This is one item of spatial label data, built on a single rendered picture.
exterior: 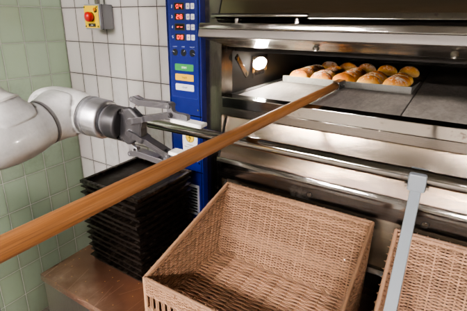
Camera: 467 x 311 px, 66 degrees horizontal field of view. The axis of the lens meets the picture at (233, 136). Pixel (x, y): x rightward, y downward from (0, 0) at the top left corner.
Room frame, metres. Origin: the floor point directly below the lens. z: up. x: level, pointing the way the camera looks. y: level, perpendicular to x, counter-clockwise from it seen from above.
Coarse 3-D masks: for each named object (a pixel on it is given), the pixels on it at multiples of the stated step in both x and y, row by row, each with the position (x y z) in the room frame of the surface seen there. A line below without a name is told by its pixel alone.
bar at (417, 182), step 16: (160, 128) 0.98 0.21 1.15; (176, 128) 0.95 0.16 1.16; (192, 128) 0.93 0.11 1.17; (240, 144) 0.84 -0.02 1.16; (256, 144) 0.82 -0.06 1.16; (272, 144) 0.80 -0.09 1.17; (288, 144) 0.79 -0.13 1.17; (320, 160) 0.74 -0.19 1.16; (336, 160) 0.72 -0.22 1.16; (352, 160) 0.71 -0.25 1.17; (368, 160) 0.70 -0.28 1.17; (384, 176) 0.67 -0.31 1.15; (400, 176) 0.65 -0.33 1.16; (416, 176) 0.63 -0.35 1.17; (432, 176) 0.63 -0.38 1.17; (448, 176) 0.62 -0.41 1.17; (416, 192) 0.63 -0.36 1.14; (464, 192) 0.60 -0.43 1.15; (416, 208) 0.61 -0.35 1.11; (400, 240) 0.57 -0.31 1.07; (400, 256) 0.55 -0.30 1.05; (400, 272) 0.53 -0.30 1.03; (400, 288) 0.51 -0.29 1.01; (384, 304) 0.50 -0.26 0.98
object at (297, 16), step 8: (216, 16) 1.22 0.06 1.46; (224, 16) 1.20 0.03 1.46; (232, 16) 1.18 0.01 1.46; (240, 16) 1.17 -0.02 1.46; (248, 16) 1.15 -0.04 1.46; (256, 16) 1.14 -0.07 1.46; (264, 16) 1.13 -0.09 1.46; (272, 16) 1.11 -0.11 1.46; (280, 16) 1.10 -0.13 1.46; (288, 16) 1.09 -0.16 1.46; (296, 16) 1.07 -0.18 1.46; (304, 16) 1.06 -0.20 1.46
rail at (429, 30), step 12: (204, 24) 1.19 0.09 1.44; (216, 24) 1.16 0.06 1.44; (228, 24) 1.14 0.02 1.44; (240, 24) 1.12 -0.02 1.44; (252, 24) 1.10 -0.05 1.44; (264, 24) 1.08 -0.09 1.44; (276, 24) 1.06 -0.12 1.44; (288, 24) 1.04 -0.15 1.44; (300, 24) 1.02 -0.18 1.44; (312, 24) 1.00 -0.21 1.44; (324, 24) 0.99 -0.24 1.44; (336, 24) 0.97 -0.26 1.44; (348, 24) 0.96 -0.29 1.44
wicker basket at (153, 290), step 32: (224, 192) 1.25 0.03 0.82; (256, 192) 1.20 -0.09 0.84; (192, 224) 1.07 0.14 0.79; (256, 224) 1.16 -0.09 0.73; (288, 224) 1.11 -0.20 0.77; (320, 224) 1.06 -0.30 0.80; (352, 224) 1.01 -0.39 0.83; (192, 256) 1.07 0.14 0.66; (224, 256) 1.16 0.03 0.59; (256, 256) 1.13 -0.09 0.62; (288, 256) 1.08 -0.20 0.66; (320, 256) 1.02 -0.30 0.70; (352, 256) 0.98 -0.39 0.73; (160, 288) 0.84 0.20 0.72; (192, 288) 0.99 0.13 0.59; (224, 288) 0.99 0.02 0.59; (256, 288) 0.99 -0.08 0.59; (288, 288) 0.99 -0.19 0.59; (320, 288) 0.99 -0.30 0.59; (352, 288) 0.77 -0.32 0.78
